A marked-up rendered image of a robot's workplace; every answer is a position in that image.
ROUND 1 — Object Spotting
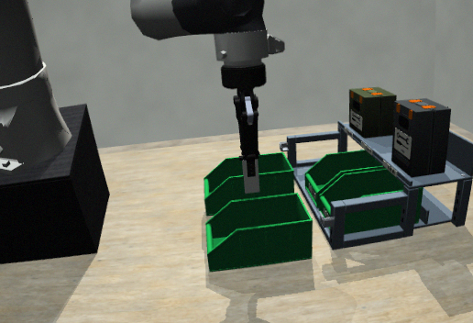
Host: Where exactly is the green open-front bin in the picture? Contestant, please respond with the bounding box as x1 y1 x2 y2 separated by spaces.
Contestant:
205 193 313 272
320 169 424 234
204 152 294 216
306 150 386 208

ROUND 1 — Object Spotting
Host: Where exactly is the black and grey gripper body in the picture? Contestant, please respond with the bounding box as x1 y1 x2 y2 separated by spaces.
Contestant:
221 62 266 116

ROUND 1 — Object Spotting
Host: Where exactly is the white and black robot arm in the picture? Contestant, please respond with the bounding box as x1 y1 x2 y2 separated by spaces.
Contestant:
0 0 285 175

